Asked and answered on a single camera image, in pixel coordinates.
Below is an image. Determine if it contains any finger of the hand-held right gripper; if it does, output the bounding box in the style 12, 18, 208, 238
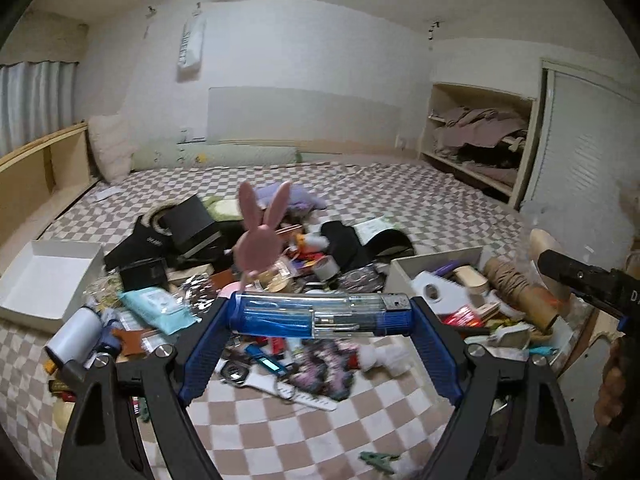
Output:
537, 249, 608, 311

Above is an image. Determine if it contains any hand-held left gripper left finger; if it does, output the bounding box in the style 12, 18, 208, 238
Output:
55, 295, 241, 480

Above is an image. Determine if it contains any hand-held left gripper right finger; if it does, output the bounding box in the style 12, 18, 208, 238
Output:
407, 296, 583, 480

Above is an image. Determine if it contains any white cardboard box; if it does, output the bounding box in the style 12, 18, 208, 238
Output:
384, 246, 601, 391

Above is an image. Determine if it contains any blue transparent lighter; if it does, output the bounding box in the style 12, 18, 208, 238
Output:
229, 291, 416, 338

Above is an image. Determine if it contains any person's right hand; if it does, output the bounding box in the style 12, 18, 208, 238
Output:
595, 335, 640, 433

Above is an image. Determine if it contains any white fluffy pompom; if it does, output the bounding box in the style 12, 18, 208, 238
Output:
357, 344, 411, 377

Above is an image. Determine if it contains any brown twine spool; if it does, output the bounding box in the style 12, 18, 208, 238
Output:
482, 255, 561, 333

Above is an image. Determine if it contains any silver foil packet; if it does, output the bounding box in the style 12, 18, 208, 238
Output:
180, 275, 221, 316

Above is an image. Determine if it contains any teal wipes packet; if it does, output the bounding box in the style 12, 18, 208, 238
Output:
120, 287, 196, 336

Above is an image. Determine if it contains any white plastic holder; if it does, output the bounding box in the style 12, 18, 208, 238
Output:
414, 270, 467, 312

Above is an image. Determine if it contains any blue gadget with screen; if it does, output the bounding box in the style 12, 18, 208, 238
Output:
248, 349, 291, 377

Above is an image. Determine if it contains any white digital watch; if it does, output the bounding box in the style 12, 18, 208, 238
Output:
220, 357, 341, 412

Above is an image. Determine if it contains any brown leather pouch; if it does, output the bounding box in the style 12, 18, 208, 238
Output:
111, 327, 153, 361

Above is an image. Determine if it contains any cream wardrobe shelf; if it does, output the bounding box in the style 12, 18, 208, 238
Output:
419, 82, 543, 206

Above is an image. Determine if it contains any checkered bed blanket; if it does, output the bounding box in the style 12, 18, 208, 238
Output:
0, 160, 551, 480

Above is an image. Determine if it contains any floral fabric scrunchie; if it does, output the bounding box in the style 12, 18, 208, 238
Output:
292, 340, 358, 402

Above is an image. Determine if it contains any green clothes peg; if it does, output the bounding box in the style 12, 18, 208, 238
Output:
359, 451, 402, 476

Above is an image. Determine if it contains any pink bunny stand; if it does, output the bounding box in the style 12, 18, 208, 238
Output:
218, 180, 293, 302

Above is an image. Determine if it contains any black cap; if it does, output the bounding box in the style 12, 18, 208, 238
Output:
320, 220, 416, 266

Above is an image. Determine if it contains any white insulated bottle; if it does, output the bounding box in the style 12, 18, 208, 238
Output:
44, 305, 103, 371

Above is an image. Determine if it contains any flat black printed box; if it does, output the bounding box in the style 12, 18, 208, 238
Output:
104, 220, 173, 268

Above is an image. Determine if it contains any tall black gift box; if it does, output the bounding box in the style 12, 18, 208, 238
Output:
162, 195, 223, 261

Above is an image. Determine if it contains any white sliding closet door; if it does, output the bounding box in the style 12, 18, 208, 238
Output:
520, 60, 640, 221

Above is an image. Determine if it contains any grey tape roll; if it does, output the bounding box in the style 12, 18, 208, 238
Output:
312, 255, 343, 281

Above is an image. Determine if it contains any white shallow tray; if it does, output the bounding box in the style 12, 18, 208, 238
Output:
0, 240, 106, 322

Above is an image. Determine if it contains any pile of folded clothes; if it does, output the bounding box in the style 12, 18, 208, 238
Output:
432, 106, 528, 186

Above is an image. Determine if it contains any purple plush toy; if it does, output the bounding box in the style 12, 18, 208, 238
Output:
252, 184, 328, 213

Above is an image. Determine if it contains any green bolster pillow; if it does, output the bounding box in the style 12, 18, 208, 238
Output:
131, 144, 303, 171

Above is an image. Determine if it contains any white fluffy pillow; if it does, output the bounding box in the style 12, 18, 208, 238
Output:
89, 114, 138, 183

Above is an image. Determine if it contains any wooden headboard shelf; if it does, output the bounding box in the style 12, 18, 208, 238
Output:
0, 122, 98, 256

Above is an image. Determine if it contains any grey curtain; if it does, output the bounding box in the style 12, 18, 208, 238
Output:
0, 61, 78, 158

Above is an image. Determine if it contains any white wall air conditioner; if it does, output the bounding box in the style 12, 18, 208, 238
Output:
176, 12, 207, 73

